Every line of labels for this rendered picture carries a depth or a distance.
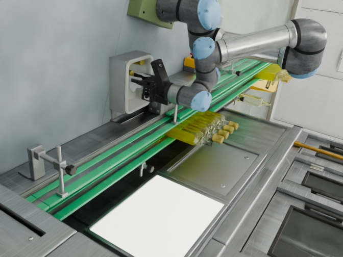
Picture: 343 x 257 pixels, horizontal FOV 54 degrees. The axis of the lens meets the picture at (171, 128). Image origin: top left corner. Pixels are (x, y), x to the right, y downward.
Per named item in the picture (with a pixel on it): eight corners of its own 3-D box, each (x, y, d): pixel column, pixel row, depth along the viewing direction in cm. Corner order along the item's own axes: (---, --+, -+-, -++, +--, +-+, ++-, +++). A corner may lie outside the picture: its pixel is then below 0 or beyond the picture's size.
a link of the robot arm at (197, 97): (214, 101, 125) (203, 118, 121) (188, 94, 130) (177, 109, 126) (212, 86, 119) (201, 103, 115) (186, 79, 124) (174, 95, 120)
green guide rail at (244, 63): (166, 99, 151) (181, 104, 147) (166, 97, 150) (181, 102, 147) (277, 43, 286) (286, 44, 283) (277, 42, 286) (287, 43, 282)
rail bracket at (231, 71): (217, 71, 193) (238, 76, 187) (218, 58, 190) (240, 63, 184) (219, 70, 196) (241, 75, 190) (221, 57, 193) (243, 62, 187)
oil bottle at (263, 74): (248, 75, 247) (286, 85, 234) (249, 68, 244) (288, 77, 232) (250, 74, 251) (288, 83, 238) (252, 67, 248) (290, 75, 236)
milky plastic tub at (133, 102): (109, 109, 139) (126, 116, 135) (109, 56, 129) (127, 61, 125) (135, 98, 153) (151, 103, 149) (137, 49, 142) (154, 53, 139)
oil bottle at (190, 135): (158, 132, 155) (198, 148, 145) (158, 122, 152) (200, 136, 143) (165, 128, 159) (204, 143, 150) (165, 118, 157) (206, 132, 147)
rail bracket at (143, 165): (122, 171, 139) (148, 183, 133) (123, 157, 136) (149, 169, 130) (128, 166, 142) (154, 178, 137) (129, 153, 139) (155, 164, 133)
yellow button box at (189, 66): (182, 70, 184) (194, 73, 180) (184, 56, 180) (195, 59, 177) (188, 67, 189) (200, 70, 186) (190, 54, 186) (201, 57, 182)
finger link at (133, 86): (120, 90, 134) (140, 95, 131) (120, 75, 131) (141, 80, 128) (124, 87, 136) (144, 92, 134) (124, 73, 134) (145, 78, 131)
